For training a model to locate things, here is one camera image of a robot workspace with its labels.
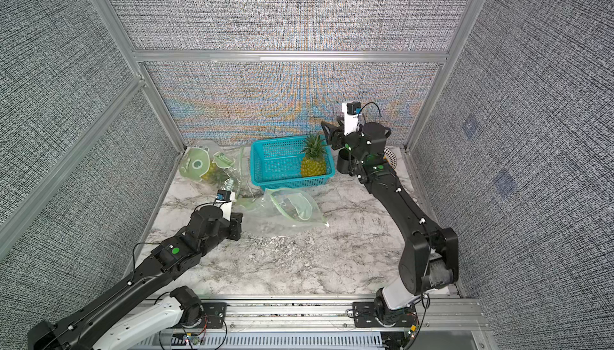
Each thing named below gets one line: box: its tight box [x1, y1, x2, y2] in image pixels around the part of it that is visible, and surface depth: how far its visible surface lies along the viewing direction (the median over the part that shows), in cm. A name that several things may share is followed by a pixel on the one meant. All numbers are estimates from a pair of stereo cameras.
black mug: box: [336, 148, 355, 175], surface depth 109 cm
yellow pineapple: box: [300, 133, 328, 178], surface depth 97 cm
